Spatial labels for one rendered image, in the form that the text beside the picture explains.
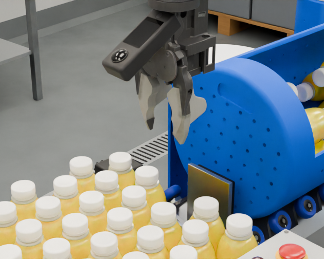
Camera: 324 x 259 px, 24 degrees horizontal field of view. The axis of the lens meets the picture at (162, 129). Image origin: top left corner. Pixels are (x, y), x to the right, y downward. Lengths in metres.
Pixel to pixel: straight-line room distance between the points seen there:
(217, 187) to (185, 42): 0.36
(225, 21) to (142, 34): 4.16
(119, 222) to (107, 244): 0.06
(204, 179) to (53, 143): 2.45
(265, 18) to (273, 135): 3.76
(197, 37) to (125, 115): 2.95
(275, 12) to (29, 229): 3.94
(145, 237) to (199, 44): 0.29
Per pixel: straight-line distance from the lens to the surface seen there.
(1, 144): 3.77
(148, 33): 1.02
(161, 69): 1.04
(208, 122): 1.34
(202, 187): 1.34
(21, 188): 1.23
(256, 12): 5.02
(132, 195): 1.19
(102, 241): 1.09
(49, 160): 3.59
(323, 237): 1.47
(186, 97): 1.03
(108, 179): 1.24
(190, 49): 1.03
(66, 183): 1.23
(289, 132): 1.24
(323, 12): 2.42
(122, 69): 0.99
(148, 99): 1.09
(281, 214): 1.36
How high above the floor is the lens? 1.71
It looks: 26 degrees down
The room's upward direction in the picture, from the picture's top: straight up
